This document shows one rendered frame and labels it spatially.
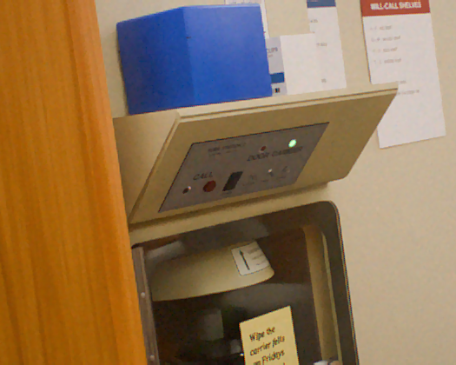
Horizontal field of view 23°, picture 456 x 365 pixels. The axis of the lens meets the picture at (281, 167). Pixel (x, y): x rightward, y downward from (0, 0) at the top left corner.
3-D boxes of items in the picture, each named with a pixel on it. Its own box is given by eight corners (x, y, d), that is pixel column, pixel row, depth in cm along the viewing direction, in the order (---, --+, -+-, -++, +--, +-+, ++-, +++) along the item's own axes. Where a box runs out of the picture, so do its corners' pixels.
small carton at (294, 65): (254, 100, 116) (246, 43, 116) (289, 96, 120) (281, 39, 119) (287, 95, 112) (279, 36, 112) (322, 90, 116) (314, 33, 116)
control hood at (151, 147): (109, 227, 105) (93, 121, 105) (332, 179, 129) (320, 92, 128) (190, 223, 97) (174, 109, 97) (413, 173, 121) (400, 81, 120)
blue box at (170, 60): (127, 116, 107) (114, 22, 106) (204, 107, 114) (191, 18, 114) (198, 106, 100) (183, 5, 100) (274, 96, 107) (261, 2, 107)
